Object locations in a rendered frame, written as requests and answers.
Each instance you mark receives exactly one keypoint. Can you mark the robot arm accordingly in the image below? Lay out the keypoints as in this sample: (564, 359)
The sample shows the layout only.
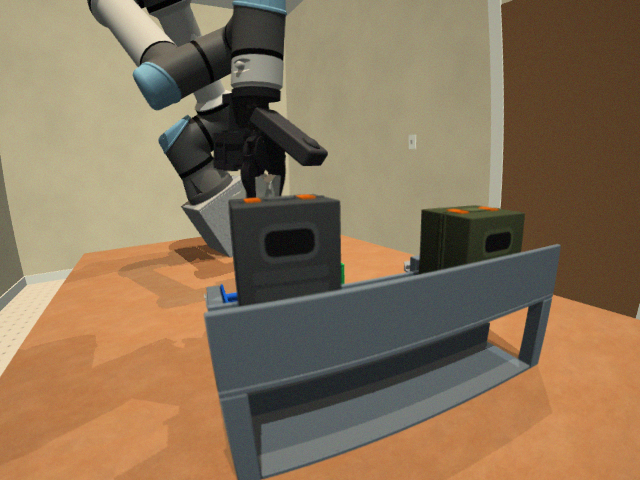
(168, 73)

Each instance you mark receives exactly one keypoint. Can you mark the blue bin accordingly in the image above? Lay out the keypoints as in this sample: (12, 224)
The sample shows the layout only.
(232, 297)

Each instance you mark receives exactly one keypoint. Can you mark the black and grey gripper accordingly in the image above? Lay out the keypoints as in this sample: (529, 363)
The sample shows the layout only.
(235, 150)

